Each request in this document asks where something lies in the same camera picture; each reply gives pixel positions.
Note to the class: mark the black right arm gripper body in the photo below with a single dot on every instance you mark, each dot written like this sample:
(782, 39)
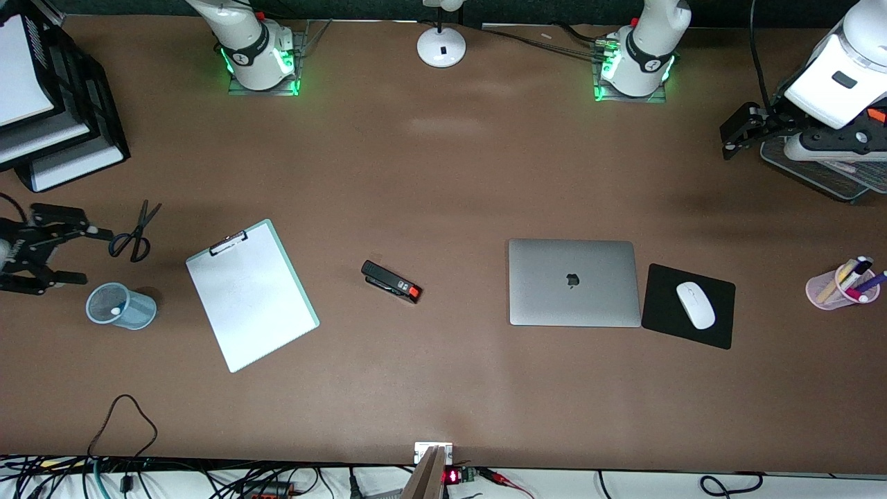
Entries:
(21, 247)

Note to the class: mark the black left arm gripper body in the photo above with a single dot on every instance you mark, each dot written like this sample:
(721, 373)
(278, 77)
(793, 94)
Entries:
(774, 115)

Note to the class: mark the blue marker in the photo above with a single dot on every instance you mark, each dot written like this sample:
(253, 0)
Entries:
(116, 312)

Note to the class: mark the silver laptop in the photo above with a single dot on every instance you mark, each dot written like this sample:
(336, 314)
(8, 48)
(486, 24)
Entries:
(575, 284)

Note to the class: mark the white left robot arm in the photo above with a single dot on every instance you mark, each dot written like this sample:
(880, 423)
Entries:
(644, 48)

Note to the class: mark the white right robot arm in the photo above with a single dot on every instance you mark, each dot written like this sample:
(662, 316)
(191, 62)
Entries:
(256, 48)

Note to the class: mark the white black-capped marker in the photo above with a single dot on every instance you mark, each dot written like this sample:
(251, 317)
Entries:
(858, 272)

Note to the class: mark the purple marker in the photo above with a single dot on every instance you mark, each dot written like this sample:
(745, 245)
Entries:
(873, 282)

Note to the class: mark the pink marker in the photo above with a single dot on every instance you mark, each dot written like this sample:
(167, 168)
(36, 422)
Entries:
(859, 295)

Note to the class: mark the black scissors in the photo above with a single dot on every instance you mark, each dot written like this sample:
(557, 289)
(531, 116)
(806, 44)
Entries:
(135, 239)

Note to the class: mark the blue mesh pen cup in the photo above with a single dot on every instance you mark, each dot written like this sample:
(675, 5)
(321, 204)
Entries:
(138, 313)

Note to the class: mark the black tiered document tray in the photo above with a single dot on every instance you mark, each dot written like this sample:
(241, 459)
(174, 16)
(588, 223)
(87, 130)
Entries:
(104, 118)

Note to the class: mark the orange highlighter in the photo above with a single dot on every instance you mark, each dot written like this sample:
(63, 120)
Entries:
(877, 115)

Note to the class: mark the white paper stack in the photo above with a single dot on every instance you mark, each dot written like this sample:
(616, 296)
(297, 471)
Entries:
(17, 69)

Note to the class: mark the white computer mouse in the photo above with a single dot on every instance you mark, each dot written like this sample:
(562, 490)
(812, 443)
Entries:
(695, 305)

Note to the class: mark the beige pencil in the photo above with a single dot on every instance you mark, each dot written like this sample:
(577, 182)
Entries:
(835, 281)

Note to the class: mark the pink mesh pen cup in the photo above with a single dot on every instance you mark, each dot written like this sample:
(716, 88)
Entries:
(821, 294)

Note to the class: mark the black mouse pad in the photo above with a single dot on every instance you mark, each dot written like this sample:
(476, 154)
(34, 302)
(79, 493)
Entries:
(665, 312)

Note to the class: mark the white paper sheet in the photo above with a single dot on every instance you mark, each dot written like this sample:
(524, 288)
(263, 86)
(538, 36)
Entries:
(256, 305)

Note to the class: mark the teal clipboard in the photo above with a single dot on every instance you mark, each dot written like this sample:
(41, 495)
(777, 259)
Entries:
(305, 305)

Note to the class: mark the white round lamp base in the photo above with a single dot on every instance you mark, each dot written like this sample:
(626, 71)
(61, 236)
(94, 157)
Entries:
(441, 47)

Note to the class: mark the black orange power strip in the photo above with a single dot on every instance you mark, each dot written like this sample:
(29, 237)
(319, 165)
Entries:
(267, 490)

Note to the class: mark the black orange stapler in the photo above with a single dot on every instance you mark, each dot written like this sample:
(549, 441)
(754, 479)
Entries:
(388, 279)

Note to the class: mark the white power outlet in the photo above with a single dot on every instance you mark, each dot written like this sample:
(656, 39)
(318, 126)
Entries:
(424, 449)

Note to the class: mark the red LED display module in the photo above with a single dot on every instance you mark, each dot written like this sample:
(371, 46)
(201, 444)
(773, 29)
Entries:
(454, 477)

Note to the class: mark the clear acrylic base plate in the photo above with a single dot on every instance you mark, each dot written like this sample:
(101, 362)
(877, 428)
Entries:
(658, 98)
(239, 90)

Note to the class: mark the wooden post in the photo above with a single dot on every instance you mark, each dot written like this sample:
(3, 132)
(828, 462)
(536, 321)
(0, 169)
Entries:
(426, 478)

